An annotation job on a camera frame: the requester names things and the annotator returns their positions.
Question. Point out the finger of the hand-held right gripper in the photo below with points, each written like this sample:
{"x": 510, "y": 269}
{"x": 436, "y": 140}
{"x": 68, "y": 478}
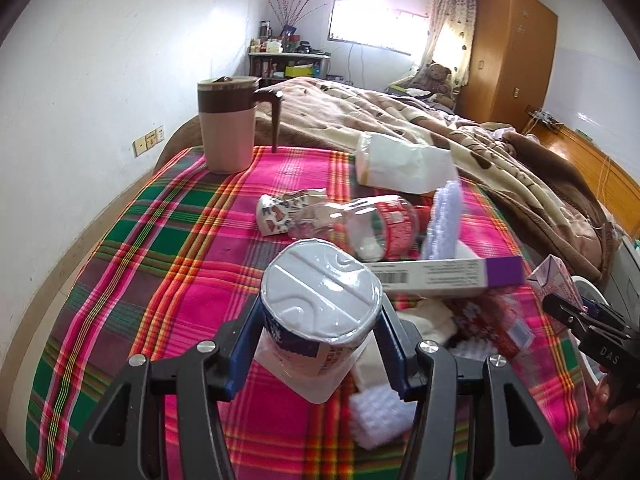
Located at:
{"x": 562, "y": 310}

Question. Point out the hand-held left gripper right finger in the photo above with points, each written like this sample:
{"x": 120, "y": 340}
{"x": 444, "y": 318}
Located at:
{"x": 393, "y": 355}

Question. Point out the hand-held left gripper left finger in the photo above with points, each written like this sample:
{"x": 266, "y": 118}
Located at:
{"x": 244, "y": 352}

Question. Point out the white trash bin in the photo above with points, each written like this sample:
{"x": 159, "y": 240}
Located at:
{"x": 591, "y": 287}

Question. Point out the yogurt cup with foil lid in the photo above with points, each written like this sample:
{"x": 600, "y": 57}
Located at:
{"x": 320, "y": 285}

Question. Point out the clear plastic bottle red label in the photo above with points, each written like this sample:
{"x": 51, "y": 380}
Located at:
{"x": 395, "y": 220}

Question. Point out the white foam fruit net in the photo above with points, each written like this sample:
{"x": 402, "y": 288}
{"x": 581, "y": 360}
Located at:
{"x": 444, "y": 220}
{"x": 380, "y": 417}

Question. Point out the person's right hand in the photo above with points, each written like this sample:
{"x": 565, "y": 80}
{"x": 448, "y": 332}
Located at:
{"x": 600, "y": 400}

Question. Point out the pink drink carton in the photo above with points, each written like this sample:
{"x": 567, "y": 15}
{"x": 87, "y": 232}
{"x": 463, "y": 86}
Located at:
{"x": 552, "y": 280}

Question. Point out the crumpled white tissue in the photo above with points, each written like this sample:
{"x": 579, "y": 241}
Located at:
{"x": 432, "y": 322}

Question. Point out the red snowflake wrapper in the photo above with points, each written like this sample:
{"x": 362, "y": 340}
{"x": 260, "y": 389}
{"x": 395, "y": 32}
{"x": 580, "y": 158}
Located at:
{"x": 487, "y": 317}

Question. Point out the white nightstand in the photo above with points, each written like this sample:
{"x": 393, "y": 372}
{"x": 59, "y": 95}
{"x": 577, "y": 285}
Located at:
{"x": 630, "y": 270}

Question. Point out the white and purple box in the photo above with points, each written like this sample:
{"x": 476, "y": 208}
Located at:
{"x": 440, "y": 277}

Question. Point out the pink green plaid cloth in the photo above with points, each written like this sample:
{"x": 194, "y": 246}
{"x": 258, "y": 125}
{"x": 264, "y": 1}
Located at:
{"x": 165, "y": 260}

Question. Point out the crumpled patterned paper cup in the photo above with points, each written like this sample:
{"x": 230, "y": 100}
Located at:
{"x": 282, "y": 212}

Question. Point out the wooden headboard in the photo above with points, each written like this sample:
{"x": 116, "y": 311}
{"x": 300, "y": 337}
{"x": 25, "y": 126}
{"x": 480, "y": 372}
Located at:
{"x": 585, "y": 160}

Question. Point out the brown patterned blanket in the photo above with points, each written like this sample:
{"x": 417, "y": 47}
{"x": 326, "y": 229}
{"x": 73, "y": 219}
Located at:
{"x": 490, "y": 160}

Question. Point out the white tissue pack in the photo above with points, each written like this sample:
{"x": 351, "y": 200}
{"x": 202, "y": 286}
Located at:
{"x": 405, "y": 162}

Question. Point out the pink and brown lidded mug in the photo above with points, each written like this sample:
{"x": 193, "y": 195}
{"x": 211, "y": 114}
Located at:
{"x": 225, "y": 130}

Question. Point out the wooden wardrobe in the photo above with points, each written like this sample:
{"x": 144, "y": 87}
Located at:
{"x": 510, "y": 55}

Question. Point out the brown teddy bear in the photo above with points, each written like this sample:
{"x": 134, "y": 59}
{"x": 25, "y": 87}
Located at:
{"x": 437, "y": 80}

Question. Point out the white cluttered shelf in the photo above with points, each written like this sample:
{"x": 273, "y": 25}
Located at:
{"x": 287, "y": 62}

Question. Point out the patterned curtain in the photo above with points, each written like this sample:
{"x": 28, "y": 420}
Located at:
{"x": 450, "y": 20}

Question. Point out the window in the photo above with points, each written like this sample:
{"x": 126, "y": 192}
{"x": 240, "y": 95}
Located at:
{"x": 375, "y": 22}

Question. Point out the dried branches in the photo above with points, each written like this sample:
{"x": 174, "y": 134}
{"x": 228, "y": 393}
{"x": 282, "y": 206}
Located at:
{"x": 292, "y": 10}

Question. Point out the wall socket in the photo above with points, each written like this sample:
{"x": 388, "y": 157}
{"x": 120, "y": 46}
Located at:
{"x": 147, "y": 141}

